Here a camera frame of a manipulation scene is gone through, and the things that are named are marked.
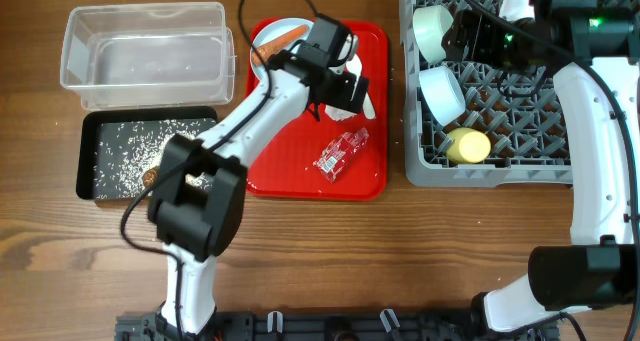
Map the white plastic spoon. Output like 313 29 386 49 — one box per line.
345 50 376 120

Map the green bowl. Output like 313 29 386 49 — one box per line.
412 5 453 64

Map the red snack wrapper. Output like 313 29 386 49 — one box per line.
313 128 369 183

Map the light blue bowl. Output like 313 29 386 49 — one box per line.
419 66 466 126

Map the orange carrot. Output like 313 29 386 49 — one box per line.
251 30 303 66

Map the light blue plate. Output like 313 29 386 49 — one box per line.
253 18 314 52

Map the yellow plastic cup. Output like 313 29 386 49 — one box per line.
446 127 492 164

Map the brown food ball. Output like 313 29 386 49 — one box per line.
142 167 159 187

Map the white rice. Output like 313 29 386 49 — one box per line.
90 118 216 200

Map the white napkin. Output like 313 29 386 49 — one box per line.
325 105 356 122

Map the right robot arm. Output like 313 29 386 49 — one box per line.
443 0 639 337

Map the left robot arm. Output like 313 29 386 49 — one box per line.
148 14 369 340

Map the grey dishwasher rack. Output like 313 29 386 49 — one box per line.
399 0 572 188

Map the red serving tray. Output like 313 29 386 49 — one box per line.
247 21 389 201

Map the clear plastic bin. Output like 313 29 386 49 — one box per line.
59 2 235 111

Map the black tray bin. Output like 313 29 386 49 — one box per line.
76 106 218 201

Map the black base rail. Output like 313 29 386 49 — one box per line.
114 309 560 341

